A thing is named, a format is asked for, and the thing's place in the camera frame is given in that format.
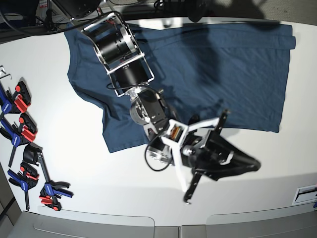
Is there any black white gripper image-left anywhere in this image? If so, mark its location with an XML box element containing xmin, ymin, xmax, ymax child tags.
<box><xmin>165</xmin><ymin>110</ymin><xmax>261</xmax><ymax>204</ymax></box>

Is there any dark blue T-shirt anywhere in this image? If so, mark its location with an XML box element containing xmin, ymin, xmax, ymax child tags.
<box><xmin>65</xmin><ymin>23</ymin><xmax>296</xmax><ymax>153</ymax></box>

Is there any white slotted label plate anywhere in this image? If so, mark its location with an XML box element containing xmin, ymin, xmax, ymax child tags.
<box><xmin>292</xmin><ymin>185</ymin><xmax>317</xmax><ymax>206</ymax></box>

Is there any grey right chair back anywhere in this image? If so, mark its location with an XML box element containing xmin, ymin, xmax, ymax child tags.
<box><xmin>180</xmin><ymin>205</ymin><xmax>317</xmax><ymax>238</ymax></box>

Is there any grey chair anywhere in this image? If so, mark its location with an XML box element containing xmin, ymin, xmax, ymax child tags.
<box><xmin>180</xmin><ymin>205</ymin><xmax>317</xmax><ymax>238</ymax></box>
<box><xmin>15</xmin><ymin>210</ymin><xmax>180</xmax><ymax>238</ymax></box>

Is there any bottom blue red bar clamp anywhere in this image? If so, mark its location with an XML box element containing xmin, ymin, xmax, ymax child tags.
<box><xmin>38</xmin><ymin>152</ymin><xmax>73</xmax><ymax>211</ymax></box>

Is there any blue red bar clamp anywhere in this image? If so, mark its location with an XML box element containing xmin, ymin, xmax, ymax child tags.
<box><xmin>0</xmin><ymin>81</ymin><xmax>31</xmax><ymax>119</ymax></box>
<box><xmin>7</xmin><ymin>162</ymin><xmax>39</xmax><ymax>211</ymax></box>
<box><xmin>38</xmin><ymin>152</ymin><xmax>73</xmax><ymax>211</ymax></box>
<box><xmin>0</xmin><ymin>113</ymin><xmax>37</xmax><ymax>167</ymax></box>

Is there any grey left chair back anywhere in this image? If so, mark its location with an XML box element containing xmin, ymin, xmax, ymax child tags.
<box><xmin>15</xmin><ymin>210</ymin><xmax>180</xmax><ymax>238</ymax></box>

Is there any top blue red bar clamp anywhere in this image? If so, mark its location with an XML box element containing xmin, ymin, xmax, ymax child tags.
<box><xmin>0</xmin><ymin>81</ymin><xmax>31</xmax><ymax>119</ymax></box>

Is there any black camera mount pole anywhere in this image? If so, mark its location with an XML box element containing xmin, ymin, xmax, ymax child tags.
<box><xmin>187</xmin><ymin>0</ymin><xmax>211</xmax><ymax>22</ymax></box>

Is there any aluminium rail with cables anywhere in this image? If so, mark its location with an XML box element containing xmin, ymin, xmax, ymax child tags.
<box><xmin>36</xmin><ymin>0</ymin><xmax>187</xmax><ymax>29</ymax></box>

